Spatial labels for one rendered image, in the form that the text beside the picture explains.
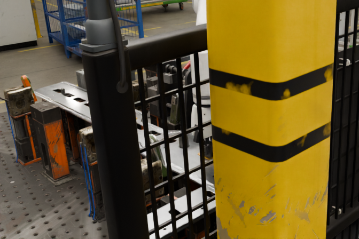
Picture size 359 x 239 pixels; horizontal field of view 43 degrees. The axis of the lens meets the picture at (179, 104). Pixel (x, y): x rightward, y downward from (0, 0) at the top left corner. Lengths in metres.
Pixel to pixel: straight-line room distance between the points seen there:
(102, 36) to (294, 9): 0.17
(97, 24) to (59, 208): 1.47
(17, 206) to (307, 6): 1.63
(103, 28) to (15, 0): 8.08
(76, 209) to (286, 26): 1.49
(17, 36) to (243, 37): 8.17
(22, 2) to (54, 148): 6.66
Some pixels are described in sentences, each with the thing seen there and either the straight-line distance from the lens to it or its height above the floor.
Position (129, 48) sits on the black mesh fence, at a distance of 0.44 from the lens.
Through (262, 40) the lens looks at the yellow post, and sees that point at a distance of 0.43.
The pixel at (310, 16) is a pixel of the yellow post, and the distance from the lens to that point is 0.45.
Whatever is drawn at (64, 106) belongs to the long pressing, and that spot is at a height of 1.00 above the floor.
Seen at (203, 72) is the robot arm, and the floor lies 1.29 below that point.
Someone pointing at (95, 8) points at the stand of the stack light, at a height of 1.59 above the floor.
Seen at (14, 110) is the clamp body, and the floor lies 0.98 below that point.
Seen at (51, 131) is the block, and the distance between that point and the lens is 1.95.
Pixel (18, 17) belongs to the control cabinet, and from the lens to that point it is 8.53.
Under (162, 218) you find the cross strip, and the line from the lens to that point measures 1.15.
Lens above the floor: 1.64
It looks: 20 degrees down
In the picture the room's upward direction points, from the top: 4 degrees counter-clockwise
